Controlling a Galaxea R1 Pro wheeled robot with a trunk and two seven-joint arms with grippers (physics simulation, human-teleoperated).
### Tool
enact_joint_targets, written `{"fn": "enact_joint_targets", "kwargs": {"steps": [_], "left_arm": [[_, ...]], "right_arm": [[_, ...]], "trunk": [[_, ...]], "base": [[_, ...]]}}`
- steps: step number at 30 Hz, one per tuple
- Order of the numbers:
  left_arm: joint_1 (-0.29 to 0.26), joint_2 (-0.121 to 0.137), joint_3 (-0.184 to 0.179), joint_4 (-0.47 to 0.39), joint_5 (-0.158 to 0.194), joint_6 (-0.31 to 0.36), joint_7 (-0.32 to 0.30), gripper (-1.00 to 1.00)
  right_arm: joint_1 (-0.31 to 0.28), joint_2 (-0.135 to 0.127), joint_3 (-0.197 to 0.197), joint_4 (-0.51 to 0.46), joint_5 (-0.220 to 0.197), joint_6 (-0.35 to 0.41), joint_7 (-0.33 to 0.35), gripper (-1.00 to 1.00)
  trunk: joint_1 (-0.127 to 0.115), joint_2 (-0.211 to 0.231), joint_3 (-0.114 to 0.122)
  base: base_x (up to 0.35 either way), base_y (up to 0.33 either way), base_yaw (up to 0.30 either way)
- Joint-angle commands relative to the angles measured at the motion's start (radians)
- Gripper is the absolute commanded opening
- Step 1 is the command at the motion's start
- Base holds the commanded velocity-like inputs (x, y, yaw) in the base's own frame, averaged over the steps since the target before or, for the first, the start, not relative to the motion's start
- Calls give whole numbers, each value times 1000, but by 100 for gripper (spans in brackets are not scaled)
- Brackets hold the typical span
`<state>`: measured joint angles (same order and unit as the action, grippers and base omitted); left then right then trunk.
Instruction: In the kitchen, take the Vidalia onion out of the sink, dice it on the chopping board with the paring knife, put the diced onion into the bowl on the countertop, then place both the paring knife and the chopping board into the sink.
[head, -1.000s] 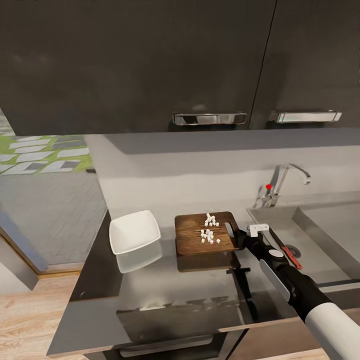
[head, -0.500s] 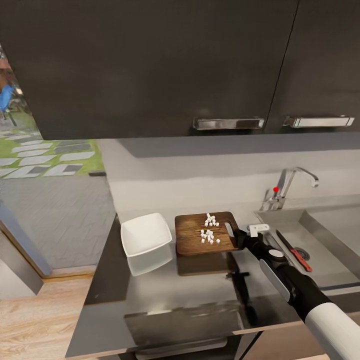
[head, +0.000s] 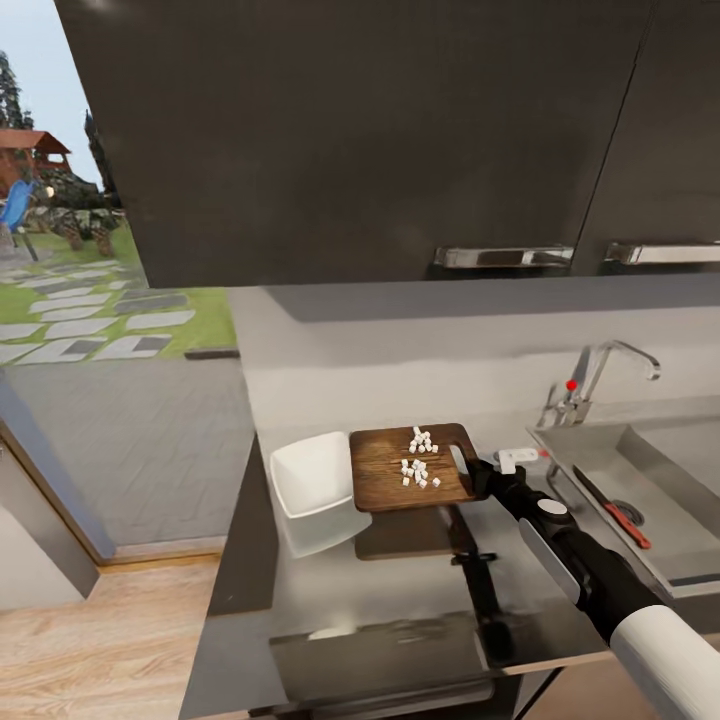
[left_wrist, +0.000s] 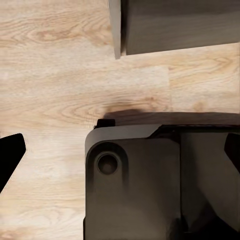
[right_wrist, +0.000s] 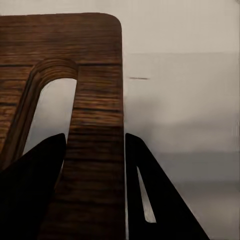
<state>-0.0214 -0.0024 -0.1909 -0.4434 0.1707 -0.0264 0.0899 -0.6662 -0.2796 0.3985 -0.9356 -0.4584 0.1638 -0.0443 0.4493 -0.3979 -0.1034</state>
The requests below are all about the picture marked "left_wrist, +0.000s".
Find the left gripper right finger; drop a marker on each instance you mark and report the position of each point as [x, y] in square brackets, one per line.
[232, 149]

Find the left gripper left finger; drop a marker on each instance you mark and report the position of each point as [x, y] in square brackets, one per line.
[12, 149]

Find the dishwasher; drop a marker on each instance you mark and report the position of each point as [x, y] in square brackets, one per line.
[164, 25]

